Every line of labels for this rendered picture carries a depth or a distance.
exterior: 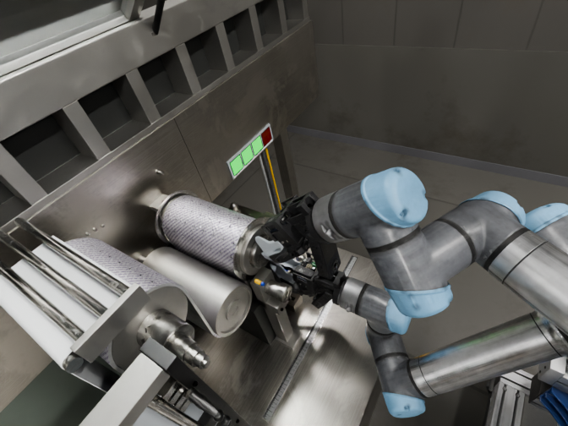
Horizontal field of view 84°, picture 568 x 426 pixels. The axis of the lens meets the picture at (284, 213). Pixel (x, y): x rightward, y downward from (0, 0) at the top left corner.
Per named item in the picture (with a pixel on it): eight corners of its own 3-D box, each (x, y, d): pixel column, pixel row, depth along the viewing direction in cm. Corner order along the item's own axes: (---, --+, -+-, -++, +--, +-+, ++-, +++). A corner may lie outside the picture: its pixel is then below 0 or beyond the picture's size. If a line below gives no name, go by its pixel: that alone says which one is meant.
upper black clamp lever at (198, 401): (218, 423, 39) (220, 425, 38) (187, 398, 39) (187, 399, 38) (225, 412, 40) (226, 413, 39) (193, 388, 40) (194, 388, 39)
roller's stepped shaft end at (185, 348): (204, 379, 46) (195, 371, 43) (176, 357, 49) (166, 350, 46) (217, 358, 47) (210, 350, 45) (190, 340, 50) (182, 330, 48)
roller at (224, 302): (226, 346, 70) (208, 321, 61) (153, 299, 82) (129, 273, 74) (257, 302, 76) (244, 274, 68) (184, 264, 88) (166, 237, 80)
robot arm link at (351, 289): (367, 293, 77) (353, 322, 73) (349, 286, 80) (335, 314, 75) (367, 276, 72) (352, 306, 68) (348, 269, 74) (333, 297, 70)
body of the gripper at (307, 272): (304, 249, 79) (349, 266, 73) (308, 269, 85) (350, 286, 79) (288, 272, 75) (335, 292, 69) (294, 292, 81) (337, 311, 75)
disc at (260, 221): (246, 292, 72) (226, 253, 61) (244, 292, 72) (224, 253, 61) (280, 245, 79) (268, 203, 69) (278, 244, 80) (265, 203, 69)
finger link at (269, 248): (248, 237, 66) (274, 223, 59) (267, 256, 67) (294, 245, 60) (240, 248, 64) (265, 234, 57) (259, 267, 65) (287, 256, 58)
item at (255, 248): (253, 274, 68) (253, 244, 65) (246, 270, 69) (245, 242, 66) (273, 258, 74) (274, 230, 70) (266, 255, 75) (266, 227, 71)
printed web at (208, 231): (211, 432, 77) (85, 350, 42) (150, 381, 88) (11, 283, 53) (292, 303, 98) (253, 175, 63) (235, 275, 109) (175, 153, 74)
